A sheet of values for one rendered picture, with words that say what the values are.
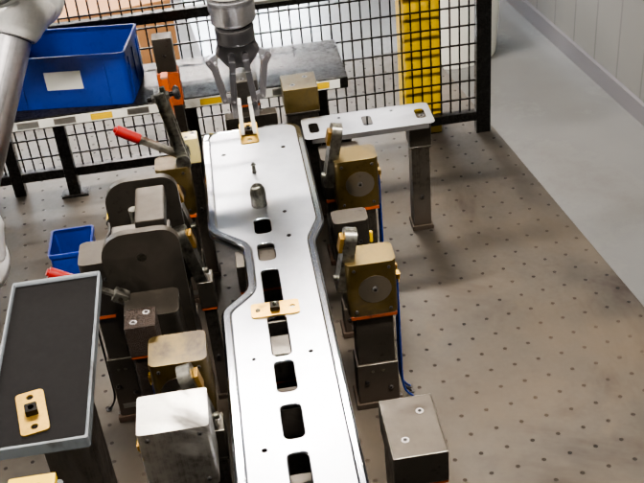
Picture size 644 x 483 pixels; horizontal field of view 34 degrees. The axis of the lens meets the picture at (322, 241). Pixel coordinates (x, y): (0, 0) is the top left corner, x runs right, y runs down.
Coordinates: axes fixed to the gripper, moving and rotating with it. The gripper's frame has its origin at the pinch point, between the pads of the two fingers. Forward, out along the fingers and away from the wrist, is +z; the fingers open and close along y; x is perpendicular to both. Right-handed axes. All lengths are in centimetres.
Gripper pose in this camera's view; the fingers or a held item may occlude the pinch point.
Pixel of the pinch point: (246, 116)
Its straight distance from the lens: 211.9
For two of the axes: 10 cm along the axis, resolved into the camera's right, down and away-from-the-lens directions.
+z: 0.8, 8.1, 5.8
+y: -9.9, 1.4, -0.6
